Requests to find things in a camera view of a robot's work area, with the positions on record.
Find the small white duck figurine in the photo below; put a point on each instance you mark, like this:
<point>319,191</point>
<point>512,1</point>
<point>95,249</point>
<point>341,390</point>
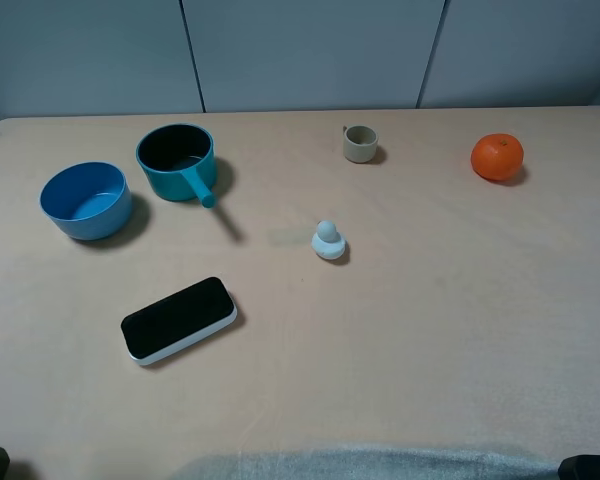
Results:
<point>327,242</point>

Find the teal saucepan with handle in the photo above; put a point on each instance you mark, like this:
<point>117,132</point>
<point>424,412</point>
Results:
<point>179,163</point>

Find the small beige cup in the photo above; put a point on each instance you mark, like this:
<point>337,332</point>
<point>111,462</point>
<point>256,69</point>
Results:
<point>359,143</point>

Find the blue round bowl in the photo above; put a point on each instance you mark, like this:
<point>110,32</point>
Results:
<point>88,201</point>

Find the black and white case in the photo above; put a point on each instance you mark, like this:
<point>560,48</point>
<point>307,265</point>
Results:
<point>178,321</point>

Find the grey cloth at bottom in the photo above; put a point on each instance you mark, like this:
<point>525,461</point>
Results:
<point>368,463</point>

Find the orange mandarin fruit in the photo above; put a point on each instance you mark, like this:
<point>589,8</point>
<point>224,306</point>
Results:
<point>497,157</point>

